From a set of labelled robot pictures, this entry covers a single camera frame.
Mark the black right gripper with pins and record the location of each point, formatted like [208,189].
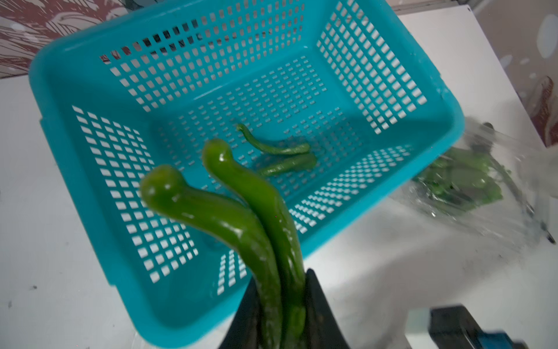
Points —
[453,327]

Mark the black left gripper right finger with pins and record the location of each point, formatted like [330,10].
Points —
[321,328]

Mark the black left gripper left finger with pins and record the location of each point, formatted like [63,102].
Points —
[244,331]

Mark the clear clamshell container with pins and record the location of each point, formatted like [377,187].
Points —
[520,219]

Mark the green pepper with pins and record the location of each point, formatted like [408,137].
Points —
[298,163]
[166,192]
[267,148]
[268,205]

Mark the teal plastic basket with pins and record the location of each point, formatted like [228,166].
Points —
[152,87]

